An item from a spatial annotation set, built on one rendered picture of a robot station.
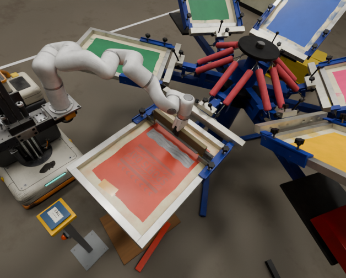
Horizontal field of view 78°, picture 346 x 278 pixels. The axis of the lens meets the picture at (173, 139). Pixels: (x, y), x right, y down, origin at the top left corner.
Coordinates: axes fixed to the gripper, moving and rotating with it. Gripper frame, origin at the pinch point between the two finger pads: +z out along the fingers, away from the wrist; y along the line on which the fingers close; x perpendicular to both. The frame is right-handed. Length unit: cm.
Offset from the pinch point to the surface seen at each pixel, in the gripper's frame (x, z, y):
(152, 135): -12.8, 9.6, 8.3
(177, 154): 7.6, 9.3, 7.2
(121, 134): -25.3, 6.9, 23.8
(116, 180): -5.3, 10.3, 44.9
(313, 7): 4, -33, -191
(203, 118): 3.5, 1.1, -22.2
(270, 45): 5, -28, -94
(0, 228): -77, 107, 115
